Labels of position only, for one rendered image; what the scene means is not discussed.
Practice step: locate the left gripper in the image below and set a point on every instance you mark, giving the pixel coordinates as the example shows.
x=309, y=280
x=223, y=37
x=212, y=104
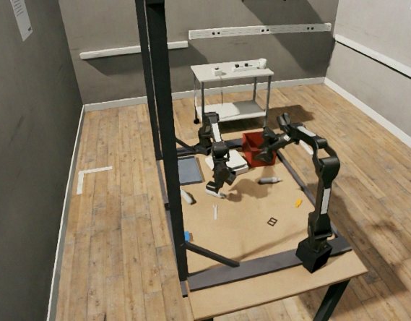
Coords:
x=215, y=185

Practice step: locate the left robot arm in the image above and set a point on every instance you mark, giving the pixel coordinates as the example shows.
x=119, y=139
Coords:
x=218, y=149

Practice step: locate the grey gas cylinder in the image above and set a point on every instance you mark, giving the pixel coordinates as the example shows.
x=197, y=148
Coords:
x=220, y=194
x=269, y=180
x=186, y=197

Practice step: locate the red open box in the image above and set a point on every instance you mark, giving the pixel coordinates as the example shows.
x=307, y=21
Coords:
x=250, y=149

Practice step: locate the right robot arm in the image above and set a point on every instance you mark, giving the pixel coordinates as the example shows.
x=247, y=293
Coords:
x=326, y=169

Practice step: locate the white digital weighing scale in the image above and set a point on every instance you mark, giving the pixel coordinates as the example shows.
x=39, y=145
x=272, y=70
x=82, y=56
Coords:
x=237, y=163

